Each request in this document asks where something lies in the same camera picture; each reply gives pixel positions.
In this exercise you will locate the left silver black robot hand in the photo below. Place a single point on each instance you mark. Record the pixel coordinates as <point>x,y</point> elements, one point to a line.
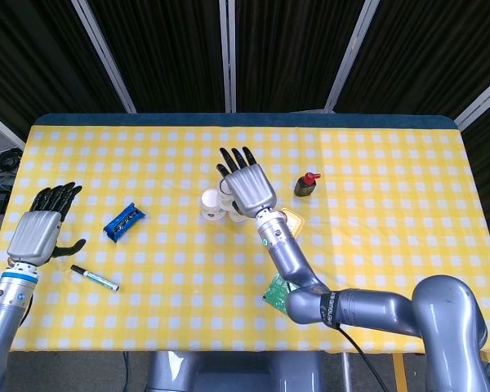
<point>34,237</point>

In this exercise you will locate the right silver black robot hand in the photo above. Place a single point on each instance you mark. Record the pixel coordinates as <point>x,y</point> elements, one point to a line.
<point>249,190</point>

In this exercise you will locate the white paper cup blue flowers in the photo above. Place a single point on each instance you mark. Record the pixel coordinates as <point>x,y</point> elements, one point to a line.
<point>210,202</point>

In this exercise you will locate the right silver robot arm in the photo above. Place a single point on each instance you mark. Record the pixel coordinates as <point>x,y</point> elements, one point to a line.
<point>371,310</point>

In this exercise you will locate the white paper cup green flowers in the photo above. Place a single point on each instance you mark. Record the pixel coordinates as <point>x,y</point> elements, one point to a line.
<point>239,217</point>

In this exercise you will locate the dark bottle red cap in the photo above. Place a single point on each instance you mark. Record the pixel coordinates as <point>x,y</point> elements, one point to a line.
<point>304,187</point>

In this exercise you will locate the green tub yellow lid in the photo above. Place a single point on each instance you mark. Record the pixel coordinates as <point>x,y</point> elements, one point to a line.
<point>296,222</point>

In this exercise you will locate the blue snack packet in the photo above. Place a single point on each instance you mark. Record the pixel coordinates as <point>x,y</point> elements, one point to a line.
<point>123,223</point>

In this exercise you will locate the green foil sachet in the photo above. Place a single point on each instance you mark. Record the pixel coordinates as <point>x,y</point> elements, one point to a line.
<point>275,294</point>

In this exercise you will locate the yellow white checked tablecloth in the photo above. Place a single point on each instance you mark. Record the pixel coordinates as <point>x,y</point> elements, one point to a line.
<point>167,265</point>

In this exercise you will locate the blue table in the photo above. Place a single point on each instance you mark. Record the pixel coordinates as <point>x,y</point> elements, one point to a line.
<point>147,120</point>

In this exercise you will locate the black pleated curtain panel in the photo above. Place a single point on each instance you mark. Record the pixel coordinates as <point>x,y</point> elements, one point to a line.
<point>163,53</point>
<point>428,57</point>
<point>32,61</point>
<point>488,163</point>
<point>294,53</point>

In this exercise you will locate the grey robot torso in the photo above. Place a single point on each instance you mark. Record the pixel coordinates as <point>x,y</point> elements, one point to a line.
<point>232,373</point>

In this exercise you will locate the grey metal table leg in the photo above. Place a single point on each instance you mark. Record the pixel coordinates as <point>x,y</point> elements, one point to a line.
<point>345,373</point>

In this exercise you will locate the white screen frame post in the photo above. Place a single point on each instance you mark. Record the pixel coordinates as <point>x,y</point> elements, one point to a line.
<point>228,57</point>
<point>2,126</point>
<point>482,96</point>
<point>106,61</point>
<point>351,57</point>

